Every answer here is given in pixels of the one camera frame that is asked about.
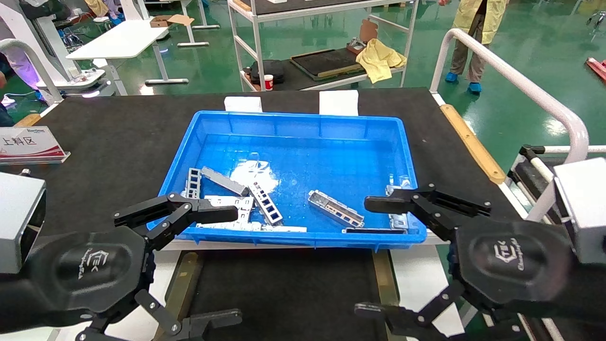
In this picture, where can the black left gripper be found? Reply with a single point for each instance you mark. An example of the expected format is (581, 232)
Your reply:
(90, 270)

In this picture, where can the long wooden edge strip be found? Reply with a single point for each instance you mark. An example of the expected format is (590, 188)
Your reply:
(473, 142)

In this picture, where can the white ribbed metal part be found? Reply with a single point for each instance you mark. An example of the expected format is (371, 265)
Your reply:
(405, 182)
(398, 220)

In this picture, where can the black machine frame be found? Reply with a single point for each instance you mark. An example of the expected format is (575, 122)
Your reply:
(530, 175)

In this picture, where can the small white foam block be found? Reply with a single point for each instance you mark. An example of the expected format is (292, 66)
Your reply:
(242, 104)

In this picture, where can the grey tube guard rail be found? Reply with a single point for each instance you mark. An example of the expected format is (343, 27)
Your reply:
(35, 61)

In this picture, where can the black conveyor container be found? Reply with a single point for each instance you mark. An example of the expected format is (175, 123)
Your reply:
(284, 293)

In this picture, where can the open cardboard box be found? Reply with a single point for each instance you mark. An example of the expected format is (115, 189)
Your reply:
(163, 21)

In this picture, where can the black flat tray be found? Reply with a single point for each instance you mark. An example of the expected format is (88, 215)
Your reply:
(326, 62)

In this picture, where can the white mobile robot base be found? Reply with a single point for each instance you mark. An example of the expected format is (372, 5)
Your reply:
(80, 80)

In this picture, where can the blue plastic bin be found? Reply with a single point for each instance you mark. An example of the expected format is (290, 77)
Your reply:
(331, 156)

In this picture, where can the white tube guard rail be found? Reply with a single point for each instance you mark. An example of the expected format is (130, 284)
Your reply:
(497, 66)

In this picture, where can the red paper cup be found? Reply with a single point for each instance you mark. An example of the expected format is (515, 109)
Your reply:
(268, 82)

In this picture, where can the large white foam block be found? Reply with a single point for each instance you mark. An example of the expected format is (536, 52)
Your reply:
(338, 103)

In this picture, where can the grey slotted metal bracket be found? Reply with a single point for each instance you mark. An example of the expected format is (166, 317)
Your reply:
(336, 209)

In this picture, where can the grey ladder-shaped metal bracket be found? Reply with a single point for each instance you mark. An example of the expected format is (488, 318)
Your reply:
(193, 182)

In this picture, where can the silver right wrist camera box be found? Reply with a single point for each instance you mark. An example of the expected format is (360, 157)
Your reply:
(584, 208)

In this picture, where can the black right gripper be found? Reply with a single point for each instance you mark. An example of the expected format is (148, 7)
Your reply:
(516, 265)

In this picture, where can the white notched metal plate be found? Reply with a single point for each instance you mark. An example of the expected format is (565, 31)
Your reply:
(227, 201)
(244, 215)

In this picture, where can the plain grey metal bar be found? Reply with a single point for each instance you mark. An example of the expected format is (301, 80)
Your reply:
(225, 181)

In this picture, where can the white table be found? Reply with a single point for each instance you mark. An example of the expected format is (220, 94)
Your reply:
(123, 40)

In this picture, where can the red and white sign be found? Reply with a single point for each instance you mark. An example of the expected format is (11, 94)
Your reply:
(28, 144)

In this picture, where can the white metal shelf rack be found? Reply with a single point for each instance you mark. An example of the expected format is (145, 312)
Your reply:
(255, 42)

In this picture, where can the white ladder-shaped metal bracket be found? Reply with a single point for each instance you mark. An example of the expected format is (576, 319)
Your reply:
(265, 203)

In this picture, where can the yellow cloth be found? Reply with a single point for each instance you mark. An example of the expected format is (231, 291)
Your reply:
(378, 59)

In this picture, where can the white table leg frame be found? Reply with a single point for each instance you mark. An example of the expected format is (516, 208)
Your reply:
(194, 38)

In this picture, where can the small cardboard piece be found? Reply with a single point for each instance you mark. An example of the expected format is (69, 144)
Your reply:
(368, 31)

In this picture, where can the black bag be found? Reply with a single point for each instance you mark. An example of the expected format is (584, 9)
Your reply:
(266, 71)

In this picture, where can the short wooden edge strip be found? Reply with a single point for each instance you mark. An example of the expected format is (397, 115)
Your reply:
(28, 120)

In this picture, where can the red floor object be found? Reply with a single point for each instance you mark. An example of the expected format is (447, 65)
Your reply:
(597, 68)

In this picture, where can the long thin white metal strip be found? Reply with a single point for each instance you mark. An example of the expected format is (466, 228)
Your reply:
(265, 228)

